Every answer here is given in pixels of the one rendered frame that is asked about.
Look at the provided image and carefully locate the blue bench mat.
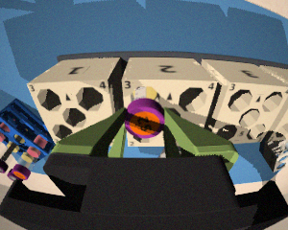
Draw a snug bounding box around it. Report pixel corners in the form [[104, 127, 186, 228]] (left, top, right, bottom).
[[0, 0, 288, 185]]

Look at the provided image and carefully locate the blue sample rack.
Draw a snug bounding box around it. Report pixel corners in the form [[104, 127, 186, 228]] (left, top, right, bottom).
[[0, 99, 55, 162]]

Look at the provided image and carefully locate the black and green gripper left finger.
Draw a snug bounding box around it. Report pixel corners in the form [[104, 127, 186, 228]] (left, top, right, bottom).
[[50, 107, 126, 157]]

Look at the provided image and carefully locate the beige block with holes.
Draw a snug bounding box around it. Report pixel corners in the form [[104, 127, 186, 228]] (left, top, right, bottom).
[[122, 57, 217, 147], [259, 65, 288, 142], [27, 57, 124, 144], [201, 58, 288, 144]]

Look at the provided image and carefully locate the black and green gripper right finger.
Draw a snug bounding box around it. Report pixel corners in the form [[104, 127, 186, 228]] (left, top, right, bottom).
[[163, 107, 239, 171]]

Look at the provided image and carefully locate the beige button box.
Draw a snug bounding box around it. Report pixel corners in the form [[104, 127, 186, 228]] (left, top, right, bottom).
[[158, 149, 166, 158]]

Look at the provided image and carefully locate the white tube rack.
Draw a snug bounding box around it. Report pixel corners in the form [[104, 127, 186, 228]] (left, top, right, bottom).
[[263, 140, 288, 173]]

